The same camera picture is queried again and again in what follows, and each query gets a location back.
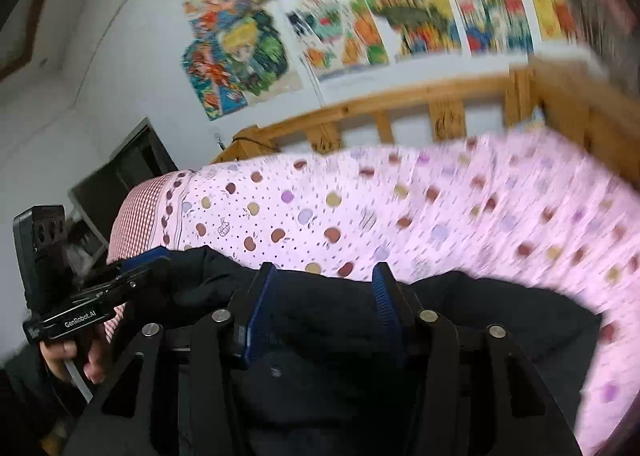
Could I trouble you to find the person's left forearm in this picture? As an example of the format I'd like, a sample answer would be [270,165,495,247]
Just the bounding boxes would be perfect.
[0,346,96,456]

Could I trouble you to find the pink apple print quilt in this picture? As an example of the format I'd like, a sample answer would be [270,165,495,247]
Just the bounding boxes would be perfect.
[107,128,640,456]

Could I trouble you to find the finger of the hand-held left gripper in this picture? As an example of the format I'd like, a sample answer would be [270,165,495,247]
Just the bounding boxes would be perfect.
[106,246,173,273]
[100,263,171,297]

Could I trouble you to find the person's left hand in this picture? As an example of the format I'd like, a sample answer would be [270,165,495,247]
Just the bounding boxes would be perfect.
[41,323,107,385]

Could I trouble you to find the group of wall drawings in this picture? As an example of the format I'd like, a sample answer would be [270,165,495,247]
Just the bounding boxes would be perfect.
[181,0,640,123]

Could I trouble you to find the wooden bed frame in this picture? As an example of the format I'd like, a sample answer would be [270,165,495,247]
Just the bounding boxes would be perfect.
[212,56,640,201]

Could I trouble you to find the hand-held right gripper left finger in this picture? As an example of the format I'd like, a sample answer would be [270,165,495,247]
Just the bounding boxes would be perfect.
[62,262,279,456]

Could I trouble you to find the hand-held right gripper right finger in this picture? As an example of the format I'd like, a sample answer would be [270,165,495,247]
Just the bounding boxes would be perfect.
[371,262,583,456]

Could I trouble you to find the black padded jacket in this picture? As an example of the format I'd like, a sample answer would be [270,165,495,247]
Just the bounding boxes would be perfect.
[65,246,603,456]

